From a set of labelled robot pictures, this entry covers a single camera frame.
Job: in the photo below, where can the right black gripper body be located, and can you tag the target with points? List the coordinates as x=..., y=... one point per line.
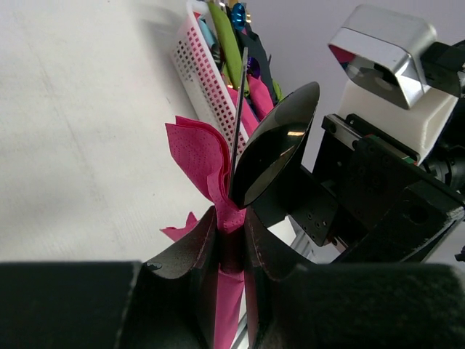
x=366, y=195

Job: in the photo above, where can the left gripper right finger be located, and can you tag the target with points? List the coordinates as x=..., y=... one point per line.
x=294, y=303

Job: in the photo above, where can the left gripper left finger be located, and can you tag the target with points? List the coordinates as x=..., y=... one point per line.
x=166, y=302

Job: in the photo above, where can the black spoon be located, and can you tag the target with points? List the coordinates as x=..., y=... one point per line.
x=273, y=144

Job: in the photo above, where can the magenta paper napkin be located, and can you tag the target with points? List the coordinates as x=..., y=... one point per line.
x=203, y=155

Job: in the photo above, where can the silver table knife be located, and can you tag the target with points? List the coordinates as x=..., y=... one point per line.
x=238, y=112

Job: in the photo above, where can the green napkin roll right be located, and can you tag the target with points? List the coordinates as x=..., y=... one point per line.
x=278, y=91

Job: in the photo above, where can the magenta napkin roll left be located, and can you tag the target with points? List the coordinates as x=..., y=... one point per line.
x=248, y=118

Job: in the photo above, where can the magenta napkin roll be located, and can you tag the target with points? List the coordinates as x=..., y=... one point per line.
x=260, y=97
x=248, y=118

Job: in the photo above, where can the magenta napkin roll middle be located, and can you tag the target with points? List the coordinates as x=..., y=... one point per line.
x=260, y=97

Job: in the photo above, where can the black napkin roll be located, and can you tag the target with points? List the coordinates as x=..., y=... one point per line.
x=259, y=54

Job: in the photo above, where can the blue spoon in roll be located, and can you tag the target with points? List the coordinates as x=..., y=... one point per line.
x=238, y=16

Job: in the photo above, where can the white tray of rolls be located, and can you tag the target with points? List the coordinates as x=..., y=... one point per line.
x=198, y=58

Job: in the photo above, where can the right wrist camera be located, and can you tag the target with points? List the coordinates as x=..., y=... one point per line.
x=401, y=79

